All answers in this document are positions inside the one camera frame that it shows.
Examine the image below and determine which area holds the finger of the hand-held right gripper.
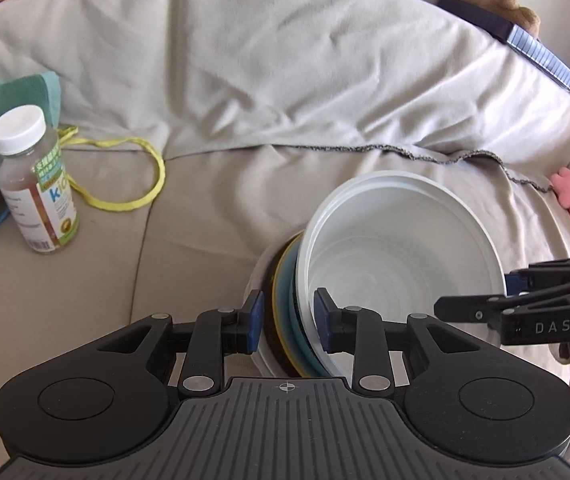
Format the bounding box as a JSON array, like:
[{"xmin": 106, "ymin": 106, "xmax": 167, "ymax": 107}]
[
  {"xmin": 434, "ymin": 282, "xmax": 570, "ymax": 322},
  {"xmin": 504, "ymin": 254, "xmax": 570, "ymax": 297}
]

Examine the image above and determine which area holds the brown plush toy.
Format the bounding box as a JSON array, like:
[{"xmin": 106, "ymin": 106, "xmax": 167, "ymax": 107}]
[{"xmin": 460, "ymin": 0, "xmax": 541, "ymax": 43}]

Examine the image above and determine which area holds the grey blanket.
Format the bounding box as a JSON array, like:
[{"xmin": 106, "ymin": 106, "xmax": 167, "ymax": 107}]
[{"xmin": 0, "ymin": 0, "xmax": 570, "ymax": 196}]

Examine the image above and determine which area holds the yellow cord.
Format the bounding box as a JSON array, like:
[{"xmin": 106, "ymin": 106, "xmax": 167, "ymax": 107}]
[{"xmin": 57, "ymin": 125, "xmax": 167, "ymax": 212}]

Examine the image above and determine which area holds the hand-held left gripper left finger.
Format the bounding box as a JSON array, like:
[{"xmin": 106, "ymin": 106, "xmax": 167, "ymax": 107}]
[{"xmin": 96, "ymin": 289, "xmax": 266, "ymax": 396}]

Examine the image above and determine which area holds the blue enamel bowl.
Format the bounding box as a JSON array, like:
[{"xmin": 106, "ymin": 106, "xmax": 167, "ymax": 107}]
[{"xmin": 285, "ymin": 247, "xmax": 328, "ymax": 380}]

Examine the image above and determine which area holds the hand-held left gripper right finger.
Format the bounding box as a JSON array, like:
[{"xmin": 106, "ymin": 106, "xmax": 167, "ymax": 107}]
[{"xmin": 313, "ymin": 287, "xmax": 477, "ymax": 396}]

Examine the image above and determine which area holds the white plastic bowl orange label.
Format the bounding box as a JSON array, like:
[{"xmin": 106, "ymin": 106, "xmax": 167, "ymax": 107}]
[{"xmin": 295, "ymin": 171, "xmax": 507, "ymax": 378}]

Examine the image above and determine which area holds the clear bottle white cap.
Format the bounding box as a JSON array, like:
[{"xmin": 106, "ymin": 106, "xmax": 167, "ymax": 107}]
[{"xmin": 0, "ymin": 105, "xmax": 80, "ymax": 255}]

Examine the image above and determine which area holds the dark blue striped book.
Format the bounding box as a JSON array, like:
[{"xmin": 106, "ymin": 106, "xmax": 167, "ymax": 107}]
[{"xmin": 438, "ymin": 0, "xmax": 570, "ymax": 93}]

